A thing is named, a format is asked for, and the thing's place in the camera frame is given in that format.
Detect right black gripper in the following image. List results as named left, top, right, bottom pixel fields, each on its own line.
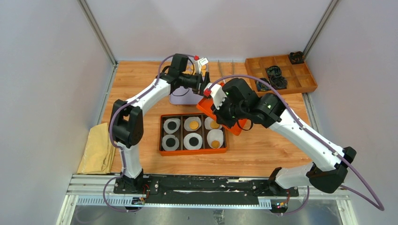
left=211, top=94, right=247, bottom=129

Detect lavender cookie tray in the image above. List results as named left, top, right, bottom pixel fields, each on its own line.
left=168, top=63, right=210, bottom=105

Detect round yellow biscuit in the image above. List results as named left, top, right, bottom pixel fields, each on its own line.
left=210, top=121, right=220, bottom=129
left=189, top=120, right=199, bottom=130

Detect orange box lid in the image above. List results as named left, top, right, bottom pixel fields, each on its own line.
left=197, top=79, right=247, bottom=136

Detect metal tongs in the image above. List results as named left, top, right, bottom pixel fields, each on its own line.
left=217, top=60, right=235, bottom=77

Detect swirl yellow cookie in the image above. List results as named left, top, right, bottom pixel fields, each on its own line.
left=211, top=140, right=220, bottom=149

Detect black sandwich cookie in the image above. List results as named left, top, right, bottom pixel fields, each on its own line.
left=189, top=137, right=199, bottom=147
left=167, top=121, right=177, bottom=131
left=165, top=138, right=176, bottom=148

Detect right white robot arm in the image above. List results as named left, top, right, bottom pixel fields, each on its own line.
left=203, top=78, right=356, bottom=196

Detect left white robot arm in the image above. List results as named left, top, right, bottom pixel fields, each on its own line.
left=109, top=53, right=210, bottom=194

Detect black rolled fabric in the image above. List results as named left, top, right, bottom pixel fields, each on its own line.
left=269, top=75, right=288, bottom=90
left=288, top=51, right=305, bottom=65
left=255, top=77, right=270, bottom=92
left=266, top=65, right=282, bottom=79

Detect wooden divided organizer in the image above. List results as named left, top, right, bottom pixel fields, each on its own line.
left=245, top=54, right=318, bottom=95

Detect orange compartment box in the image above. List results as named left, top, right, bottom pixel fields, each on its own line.
left=159, top=113, right=227, bottom=156

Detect tan folded cloth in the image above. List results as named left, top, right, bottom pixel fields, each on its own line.
left=77, top=123, right=115, bottom=174

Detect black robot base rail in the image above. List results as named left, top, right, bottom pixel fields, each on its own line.
left=113, top=174, right=299, bottom=206

